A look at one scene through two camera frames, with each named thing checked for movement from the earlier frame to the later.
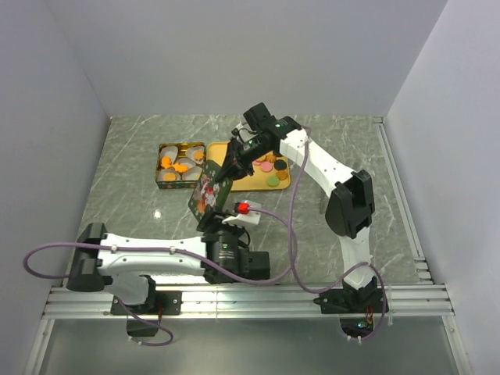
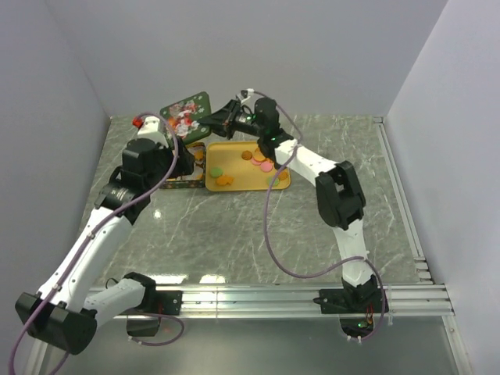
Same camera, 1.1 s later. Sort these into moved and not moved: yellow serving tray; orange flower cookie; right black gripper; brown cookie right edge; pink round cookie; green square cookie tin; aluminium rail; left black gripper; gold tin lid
Moved: right black gripper; left black gripper; gold tin lid
Not moved: green square cookie tin; yellow serving tray; brown cookie right edge; pink round cookie; aluminium rail; orange flower cookie
